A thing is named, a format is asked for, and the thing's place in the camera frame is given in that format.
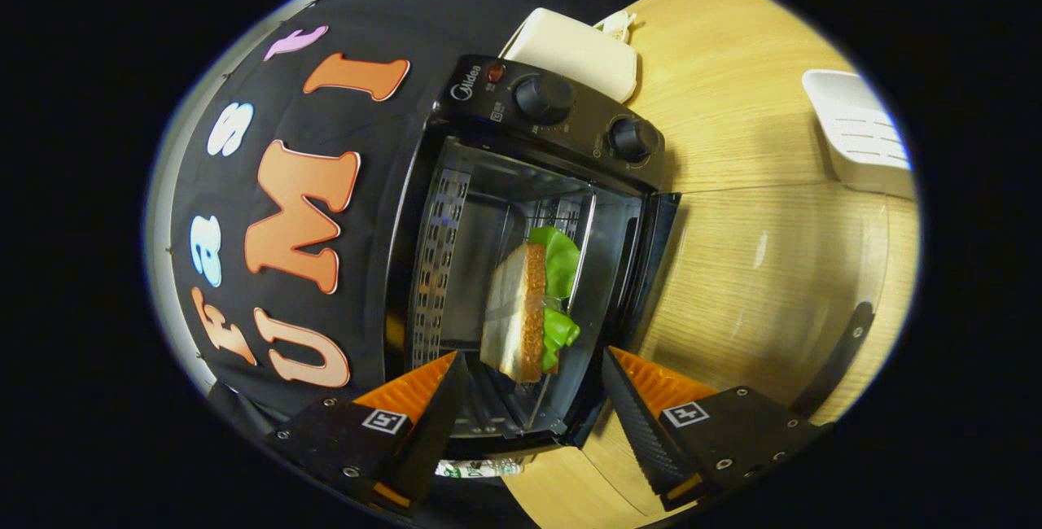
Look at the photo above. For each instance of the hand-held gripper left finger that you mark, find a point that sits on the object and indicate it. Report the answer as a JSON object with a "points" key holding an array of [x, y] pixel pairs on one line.
{"points": [[431, 427]]}

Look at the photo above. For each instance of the white toaster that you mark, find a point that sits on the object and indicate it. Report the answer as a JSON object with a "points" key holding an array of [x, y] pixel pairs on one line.
{"points": [[570, 53]]}

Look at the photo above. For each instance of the black toaster oven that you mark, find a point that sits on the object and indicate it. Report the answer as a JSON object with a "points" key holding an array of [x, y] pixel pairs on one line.
{"points": [[488, 106]]}

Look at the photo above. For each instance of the white green printed bottle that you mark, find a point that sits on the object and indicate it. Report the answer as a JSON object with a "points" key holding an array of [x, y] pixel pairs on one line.
{"points": [[480, 469]]}

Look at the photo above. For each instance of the toast sandwich with lettuce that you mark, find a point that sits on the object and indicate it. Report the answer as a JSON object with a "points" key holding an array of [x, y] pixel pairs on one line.
{"points": [[513, 317]]}

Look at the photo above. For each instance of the white rectangular tray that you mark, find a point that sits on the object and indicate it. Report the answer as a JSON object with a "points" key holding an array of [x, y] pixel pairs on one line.
{"points": [[855, 134]]}

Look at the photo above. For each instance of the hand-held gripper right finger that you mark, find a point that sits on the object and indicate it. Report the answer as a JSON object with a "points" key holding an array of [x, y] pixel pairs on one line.
{"points": [[639, 427]]}

